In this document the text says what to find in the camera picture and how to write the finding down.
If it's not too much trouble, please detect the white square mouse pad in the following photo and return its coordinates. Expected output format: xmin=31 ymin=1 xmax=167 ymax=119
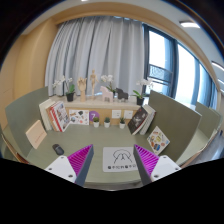
xmin=102 ymin=147 xmax=137 ymax=173

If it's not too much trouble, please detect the wooden mannequin figure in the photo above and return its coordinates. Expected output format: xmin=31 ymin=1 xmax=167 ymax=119
xmin=90 ymin=69 xmax=99 ymax=99

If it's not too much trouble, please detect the purple round sign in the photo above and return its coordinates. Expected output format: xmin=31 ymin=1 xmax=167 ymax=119
xmin=89 ymin=111 xmax=99 ymax=122

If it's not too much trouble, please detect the beige notebook leaning left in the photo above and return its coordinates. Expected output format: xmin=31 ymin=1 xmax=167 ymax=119
xmin=26 ymin=120 xmax=47 ymax=149

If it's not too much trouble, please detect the wooden hand model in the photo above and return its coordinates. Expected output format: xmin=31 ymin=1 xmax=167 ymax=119
xmin=77 ymin=77 xmax=86 ymax=102

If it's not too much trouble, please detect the black cover book right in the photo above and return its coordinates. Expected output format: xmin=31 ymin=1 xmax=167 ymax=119
xmin=128 ymin=107 xmax=148 ymax=135

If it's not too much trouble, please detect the white orchid middle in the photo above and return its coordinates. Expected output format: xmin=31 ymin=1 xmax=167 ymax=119
xmin=101 ymin=75 xmax=115 ymax=92

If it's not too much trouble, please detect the small potted plant middle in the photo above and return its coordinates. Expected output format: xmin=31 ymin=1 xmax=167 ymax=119
xmin=104 ymin=117 xmax=110 ymax=128

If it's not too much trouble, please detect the dark wooden horse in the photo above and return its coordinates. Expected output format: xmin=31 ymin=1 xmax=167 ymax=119
xmin=115 ymin=88 xmax=129 ymax=100

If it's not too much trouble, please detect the white orchid right pot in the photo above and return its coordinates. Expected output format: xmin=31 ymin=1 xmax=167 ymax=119
xmin=133 ymin=78 xmax=153 ymax=105

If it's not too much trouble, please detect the pink wooden horse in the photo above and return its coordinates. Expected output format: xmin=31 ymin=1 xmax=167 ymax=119
xmin=100 ymin=86 xmax=113 ymax=103

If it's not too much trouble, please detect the black computer mouse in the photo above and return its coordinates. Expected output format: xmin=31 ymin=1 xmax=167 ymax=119
xmin=52 ymin=144 xmax=64 ymax=155

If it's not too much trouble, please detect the green desk partition left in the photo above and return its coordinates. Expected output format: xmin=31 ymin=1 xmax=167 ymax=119
xmin=5 ymin=87 xmax=48 ymax=156

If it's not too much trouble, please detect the gripper magenta and grey left finger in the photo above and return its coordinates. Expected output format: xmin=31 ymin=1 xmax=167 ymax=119
xmin=46 ymin=144 xmax=94 ymax=186

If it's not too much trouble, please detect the gripper magenta and grey right finger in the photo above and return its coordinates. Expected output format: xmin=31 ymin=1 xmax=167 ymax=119
xmin=133 ymin=145 xmax=180 ymax=185

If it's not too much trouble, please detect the wooden shelf riser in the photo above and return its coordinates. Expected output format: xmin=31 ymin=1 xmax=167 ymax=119
xmin=52 ymin=95 xmax=139 ymax=125

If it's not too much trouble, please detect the white orchid left pot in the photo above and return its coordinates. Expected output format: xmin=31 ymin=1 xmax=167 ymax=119
xmin=52 ymin=77 xmax=75 ymax=102

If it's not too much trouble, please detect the small potted plant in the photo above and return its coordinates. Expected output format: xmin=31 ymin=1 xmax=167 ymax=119
xmin=93 ymin=117 xmax=100 ymax=128
xmin=119 ymin=117 xmax=125 ymax=129
xmin=104 ymin=117 xmax=110 ymax=128

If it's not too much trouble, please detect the white book stack left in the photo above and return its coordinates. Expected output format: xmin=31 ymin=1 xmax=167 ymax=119
xmin=39 ymin=99 xmax=54 ymax=131

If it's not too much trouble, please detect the white orchid pot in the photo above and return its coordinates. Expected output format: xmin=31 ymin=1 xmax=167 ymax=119
xmin=52 ymin=77 xmax=75 ymax=102
xmin=133 ymin=78 xmax=153 ymax=105

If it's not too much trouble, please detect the colourful illustrated book right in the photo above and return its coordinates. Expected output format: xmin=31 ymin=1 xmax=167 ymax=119
xmin=147 ymin=126 xmax=170 ymax=155

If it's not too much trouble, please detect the white card with stickers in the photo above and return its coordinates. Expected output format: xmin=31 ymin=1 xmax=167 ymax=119
xmin=69 ymin=109 xmax=89 ymax=125

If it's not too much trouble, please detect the green desk partition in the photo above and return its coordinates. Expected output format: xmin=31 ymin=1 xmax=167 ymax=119
xmin=5 ymin=87 xmax=48 ymax=156
xmin=148 ymin=91 xmax=202 ymax=165

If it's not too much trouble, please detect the small potted plant left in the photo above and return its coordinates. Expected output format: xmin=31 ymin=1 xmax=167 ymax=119
xmin=93 ymin=117 xmax=100 ymax=128

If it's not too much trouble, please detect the window frame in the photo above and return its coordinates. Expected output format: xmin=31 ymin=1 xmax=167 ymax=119
xmin=142 ymin=24 xmax=218 ymax=109

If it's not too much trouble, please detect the green desk partition right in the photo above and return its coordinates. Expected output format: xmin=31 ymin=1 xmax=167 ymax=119
xmin=148 ymin=91 xmax=202 ymax=165

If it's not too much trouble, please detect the small potted plant right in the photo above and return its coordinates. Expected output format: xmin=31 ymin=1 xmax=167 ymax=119
xmin=119 ymin=117 xmax=125 ymax=129

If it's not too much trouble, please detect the grey curtain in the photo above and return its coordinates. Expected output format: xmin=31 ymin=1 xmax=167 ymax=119
xmin=45 ymin=16 xmax=144 ymax=96

